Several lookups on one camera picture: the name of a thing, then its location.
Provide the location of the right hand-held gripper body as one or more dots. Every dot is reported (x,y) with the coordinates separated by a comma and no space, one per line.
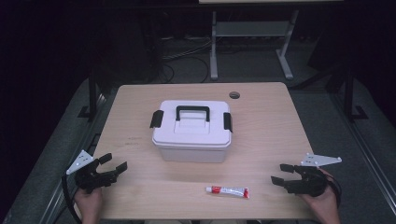
(308,182)

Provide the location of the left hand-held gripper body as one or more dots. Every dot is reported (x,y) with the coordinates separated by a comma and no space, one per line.
(90,179)

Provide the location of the white red ointment tube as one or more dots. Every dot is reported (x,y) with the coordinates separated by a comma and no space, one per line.
(229,192)

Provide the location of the white plastic storage box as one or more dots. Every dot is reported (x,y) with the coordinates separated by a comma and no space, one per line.
(193,154)

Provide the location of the person's left hand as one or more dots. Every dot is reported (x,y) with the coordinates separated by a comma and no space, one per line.
(88,203)

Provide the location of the person's right hand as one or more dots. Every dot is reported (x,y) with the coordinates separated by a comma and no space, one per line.
(323,205)

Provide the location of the black metal stand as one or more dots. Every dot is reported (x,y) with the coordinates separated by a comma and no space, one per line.
(350,96)
(92,96)

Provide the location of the aluminium floor rail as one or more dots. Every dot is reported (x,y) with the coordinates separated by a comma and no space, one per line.
(71,168)
(367,149)

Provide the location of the white metal table frame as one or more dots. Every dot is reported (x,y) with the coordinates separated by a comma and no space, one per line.
(249,29)

